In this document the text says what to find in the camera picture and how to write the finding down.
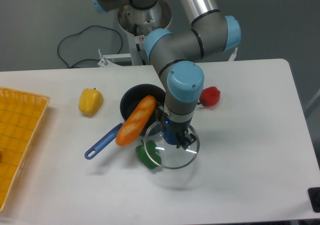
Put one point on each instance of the orange toy bread loaf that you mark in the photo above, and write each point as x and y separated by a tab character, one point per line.
134	125

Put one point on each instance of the green toy bell pepper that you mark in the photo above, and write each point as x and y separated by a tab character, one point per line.
150	157

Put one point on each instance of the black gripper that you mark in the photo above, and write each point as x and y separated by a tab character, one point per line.
178	124

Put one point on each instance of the black object at table edge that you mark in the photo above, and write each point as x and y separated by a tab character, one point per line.
314	196

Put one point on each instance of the dark blue saucepan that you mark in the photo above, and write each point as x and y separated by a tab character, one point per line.
128	103

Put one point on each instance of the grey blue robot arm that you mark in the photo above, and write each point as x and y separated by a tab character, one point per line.
183	82

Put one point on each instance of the yellow plastic basket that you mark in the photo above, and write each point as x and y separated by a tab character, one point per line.
20	115

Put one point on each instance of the glass pot lid blue knob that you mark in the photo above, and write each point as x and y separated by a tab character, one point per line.
172	158

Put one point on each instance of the red toy bell pepper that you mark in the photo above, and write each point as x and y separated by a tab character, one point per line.
209	97

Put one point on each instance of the yellow toy bell pepper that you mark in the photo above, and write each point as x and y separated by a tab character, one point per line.
90	101

